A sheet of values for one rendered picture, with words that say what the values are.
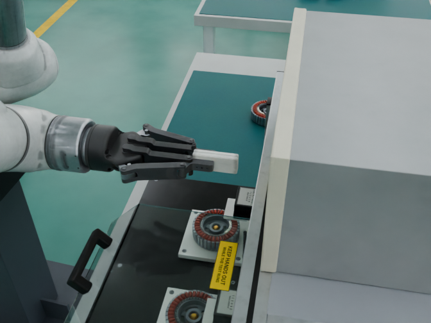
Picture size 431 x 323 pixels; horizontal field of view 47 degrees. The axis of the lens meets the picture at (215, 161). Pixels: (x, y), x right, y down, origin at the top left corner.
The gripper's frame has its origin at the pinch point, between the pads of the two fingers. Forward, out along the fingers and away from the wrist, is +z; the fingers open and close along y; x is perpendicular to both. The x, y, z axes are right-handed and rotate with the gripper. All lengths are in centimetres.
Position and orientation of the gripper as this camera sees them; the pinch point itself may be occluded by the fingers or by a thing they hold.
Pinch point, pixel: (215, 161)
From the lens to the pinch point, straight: 77.6
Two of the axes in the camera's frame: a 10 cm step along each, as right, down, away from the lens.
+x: 0.0, -7.7, -6.4
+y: -1.8, 6.3, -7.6
